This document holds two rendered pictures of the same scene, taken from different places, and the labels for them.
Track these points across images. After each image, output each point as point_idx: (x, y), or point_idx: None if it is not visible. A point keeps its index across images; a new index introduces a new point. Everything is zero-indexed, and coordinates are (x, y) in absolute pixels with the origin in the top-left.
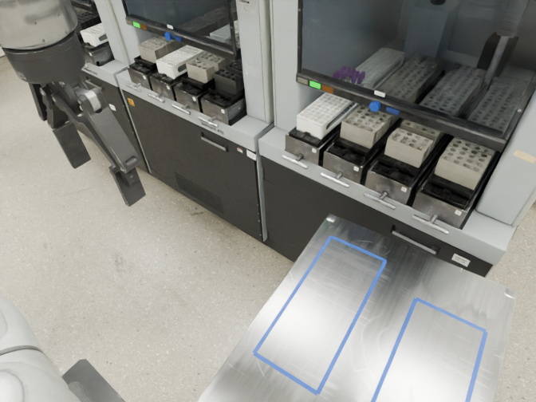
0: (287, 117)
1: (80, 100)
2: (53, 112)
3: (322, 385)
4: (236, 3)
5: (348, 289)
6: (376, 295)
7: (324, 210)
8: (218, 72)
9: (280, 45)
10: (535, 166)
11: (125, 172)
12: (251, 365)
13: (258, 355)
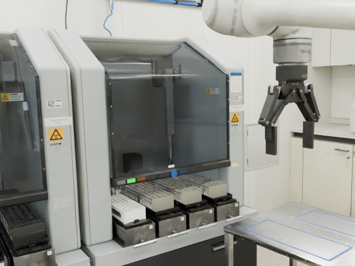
0: (102, 227)
1: (312, 85)
2: (283, 108)
3: (347, 245)
4: (46, 148)
5: (285, 230)
6: (291, 225)
7: None
8: (13, 226)
9: (92, 166)
10: (239, 167)
11: (319, 118)
12: (337, 262)
13: (330, 259)
